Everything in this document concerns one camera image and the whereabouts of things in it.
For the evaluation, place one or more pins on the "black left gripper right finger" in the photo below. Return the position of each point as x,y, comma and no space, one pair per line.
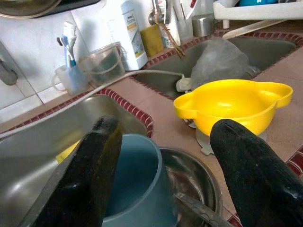
255,179

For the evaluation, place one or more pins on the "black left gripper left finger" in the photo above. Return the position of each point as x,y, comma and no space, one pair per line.
78,189

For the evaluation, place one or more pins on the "steel ladle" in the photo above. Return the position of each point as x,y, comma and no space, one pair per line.
201,209

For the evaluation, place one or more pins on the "blue plastic mug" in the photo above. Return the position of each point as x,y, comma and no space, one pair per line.
142,184

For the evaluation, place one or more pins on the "round steel bowl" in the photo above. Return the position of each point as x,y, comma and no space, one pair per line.
189,170

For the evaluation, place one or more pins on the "yellow plastic bowl with lugs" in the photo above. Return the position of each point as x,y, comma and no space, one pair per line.
225,104

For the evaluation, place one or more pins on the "bright yellow sponge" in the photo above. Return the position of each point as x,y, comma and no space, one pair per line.
64,153

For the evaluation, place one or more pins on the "steel sink basin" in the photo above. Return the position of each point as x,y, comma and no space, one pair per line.
165,81
35,146

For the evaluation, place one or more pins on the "grey plastic base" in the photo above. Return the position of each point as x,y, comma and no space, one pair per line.
203,142

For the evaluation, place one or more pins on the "translucent toothbrush cup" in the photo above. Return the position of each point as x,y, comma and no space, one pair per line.
75,80

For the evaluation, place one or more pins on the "clear plastic bag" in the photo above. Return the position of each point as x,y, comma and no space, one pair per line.
220,61

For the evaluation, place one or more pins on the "clear plastic bucket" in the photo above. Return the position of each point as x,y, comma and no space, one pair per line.
104,66

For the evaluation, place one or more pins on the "blue toothbrush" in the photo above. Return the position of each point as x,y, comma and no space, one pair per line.
65,52

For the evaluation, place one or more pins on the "white detergent bottle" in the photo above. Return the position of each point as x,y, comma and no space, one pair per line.
123,42

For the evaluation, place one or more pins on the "translucent utensil holder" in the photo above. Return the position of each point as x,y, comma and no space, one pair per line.
184,33

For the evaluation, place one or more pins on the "steel cup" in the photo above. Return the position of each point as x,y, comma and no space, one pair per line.
202,24

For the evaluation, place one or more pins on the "olive yellow sponge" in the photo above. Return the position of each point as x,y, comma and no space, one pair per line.
151,40

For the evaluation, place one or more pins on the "white dish rack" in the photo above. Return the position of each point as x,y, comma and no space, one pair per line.
260,11

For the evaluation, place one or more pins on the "blue bowl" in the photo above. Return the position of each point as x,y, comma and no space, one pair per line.
258,2

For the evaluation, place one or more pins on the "white red-tipped utensil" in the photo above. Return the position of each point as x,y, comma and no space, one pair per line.
190,13

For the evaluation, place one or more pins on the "black pan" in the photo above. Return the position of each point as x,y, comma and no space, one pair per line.
78,6

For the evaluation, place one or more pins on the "steel wok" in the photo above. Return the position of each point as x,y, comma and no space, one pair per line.
23,10

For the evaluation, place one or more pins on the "steel faucet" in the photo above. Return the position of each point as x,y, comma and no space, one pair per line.
156,16

